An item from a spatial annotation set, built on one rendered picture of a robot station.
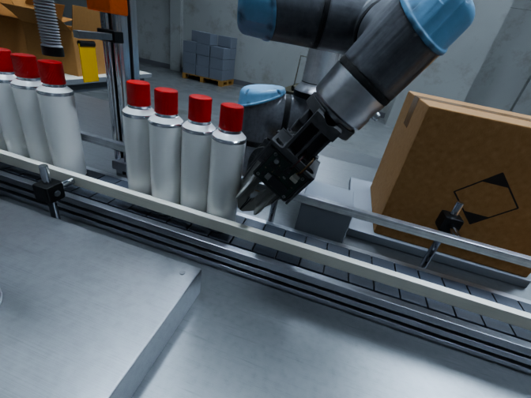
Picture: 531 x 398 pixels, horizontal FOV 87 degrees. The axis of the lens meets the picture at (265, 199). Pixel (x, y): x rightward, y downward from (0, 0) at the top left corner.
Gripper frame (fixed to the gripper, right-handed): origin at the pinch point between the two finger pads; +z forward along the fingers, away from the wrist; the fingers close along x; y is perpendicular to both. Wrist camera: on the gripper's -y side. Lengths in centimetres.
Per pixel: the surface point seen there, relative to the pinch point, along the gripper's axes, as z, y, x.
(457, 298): -14.2, 4.6, 29.7
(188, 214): 6.1, 4.6, -5.6
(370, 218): -11.6, -2.4, 16.0
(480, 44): -172, -607, 147
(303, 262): -1.0, 3.7, 12.8
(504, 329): -15.4, 4.1, 37.9
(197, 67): 221, -624, -260
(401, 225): -14.2, -2.5, 19.9
